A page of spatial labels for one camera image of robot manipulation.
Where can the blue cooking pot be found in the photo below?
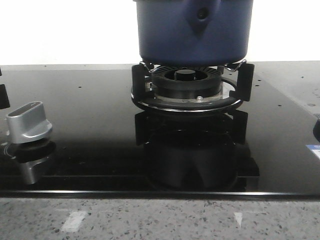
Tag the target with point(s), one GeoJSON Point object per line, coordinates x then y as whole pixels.
{"type": "Point", "coordinates": [193, 33]}

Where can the black gas burner head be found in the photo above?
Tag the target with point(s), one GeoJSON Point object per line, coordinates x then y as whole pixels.
{"type": "Point", "coordinates": [186, 83]}

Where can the silver wire pot reducer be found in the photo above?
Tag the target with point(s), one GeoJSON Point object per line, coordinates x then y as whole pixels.
{"type": "Point", "coordinates": [232, 67]}

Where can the blue energy label sticker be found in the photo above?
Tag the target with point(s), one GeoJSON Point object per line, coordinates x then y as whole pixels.
{"type": "Point", "coordinates": [315, 149]}

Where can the black left burner grate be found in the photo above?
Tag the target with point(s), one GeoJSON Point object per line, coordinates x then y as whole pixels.
{"type": "Point", "coordinates": [4, 100]}

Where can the black glass stove top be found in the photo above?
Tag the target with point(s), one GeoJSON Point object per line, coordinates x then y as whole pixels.
{"type": "Point", "coordinates": [103, 146]}

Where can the black pot support grate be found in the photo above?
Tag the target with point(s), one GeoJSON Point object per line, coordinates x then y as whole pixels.
{"type": "Point", "coordinates": [235, 88]}

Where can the silver stove control knob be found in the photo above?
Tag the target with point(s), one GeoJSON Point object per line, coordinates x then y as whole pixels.
{"type": "Point", "coordinates": [28, 123]}

